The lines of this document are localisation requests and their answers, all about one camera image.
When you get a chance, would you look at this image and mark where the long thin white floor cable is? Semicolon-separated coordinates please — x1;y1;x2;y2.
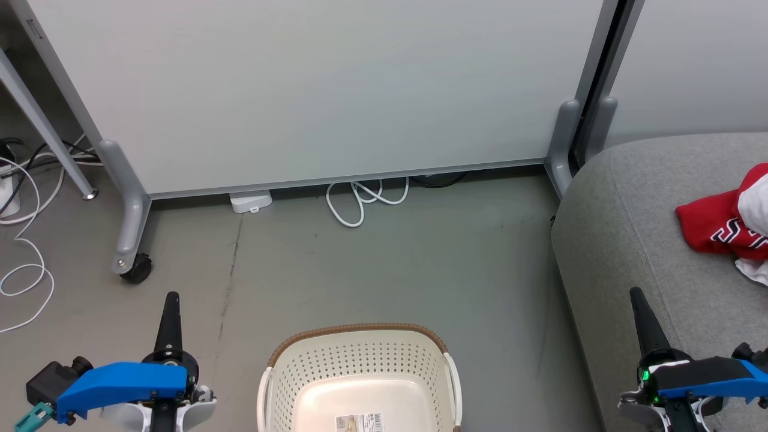
0;135;104;334

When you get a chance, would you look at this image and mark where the grey partition leg beside sofa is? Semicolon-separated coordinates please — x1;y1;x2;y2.
545;99;582;199

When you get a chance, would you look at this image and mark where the grey sofa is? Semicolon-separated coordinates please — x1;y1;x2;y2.
551;132;768;432

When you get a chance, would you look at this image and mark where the barcode sticker in basket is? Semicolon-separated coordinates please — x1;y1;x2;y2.
335;412;384;432

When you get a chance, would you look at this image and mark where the grey partition leg with caster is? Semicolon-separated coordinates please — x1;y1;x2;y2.
96;139;151;274

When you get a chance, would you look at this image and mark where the black caster wheel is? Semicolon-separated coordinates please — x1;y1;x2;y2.
120;253;153;285

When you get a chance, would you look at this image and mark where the white partition panel behind sofa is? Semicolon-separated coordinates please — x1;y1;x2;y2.
603;0;768;148

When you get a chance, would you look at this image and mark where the thin grey metal table leg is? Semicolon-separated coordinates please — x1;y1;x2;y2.
0;48;100;201

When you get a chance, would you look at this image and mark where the white cloth garment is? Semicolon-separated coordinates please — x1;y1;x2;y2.
735;179;768;287

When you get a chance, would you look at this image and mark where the white power strip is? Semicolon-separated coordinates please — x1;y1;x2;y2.
0;173;22;218

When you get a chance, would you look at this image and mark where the grey leg of sofa-side panel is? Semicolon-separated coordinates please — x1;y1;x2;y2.
585;96;619;163

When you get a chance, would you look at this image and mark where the small white plastic adapter box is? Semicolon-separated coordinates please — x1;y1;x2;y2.
230;190;273;215

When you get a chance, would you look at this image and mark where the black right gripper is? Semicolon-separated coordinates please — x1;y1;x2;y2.
629;287;692;406

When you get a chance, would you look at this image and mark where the cream perforated laundry basket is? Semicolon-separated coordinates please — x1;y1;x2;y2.
257;323;463;432

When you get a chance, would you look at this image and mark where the teal left camera connector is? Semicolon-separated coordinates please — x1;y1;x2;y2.
13;401;56;432

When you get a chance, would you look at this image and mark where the large white partition panel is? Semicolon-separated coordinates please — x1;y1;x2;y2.
27;0;604;199

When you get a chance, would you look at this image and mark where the looped white cable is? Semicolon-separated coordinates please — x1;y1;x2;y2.
326;177;411;229

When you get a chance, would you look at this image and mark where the red jersey with navy lettering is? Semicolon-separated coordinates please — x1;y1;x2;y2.
675;163;768;260

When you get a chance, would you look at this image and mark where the black cable bundle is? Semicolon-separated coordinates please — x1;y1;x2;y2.
0;137;103;218

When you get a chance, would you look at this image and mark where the black cable under partition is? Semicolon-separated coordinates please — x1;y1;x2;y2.
411;172;469;189

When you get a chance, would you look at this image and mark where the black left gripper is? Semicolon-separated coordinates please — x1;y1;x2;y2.
144;292;202;401

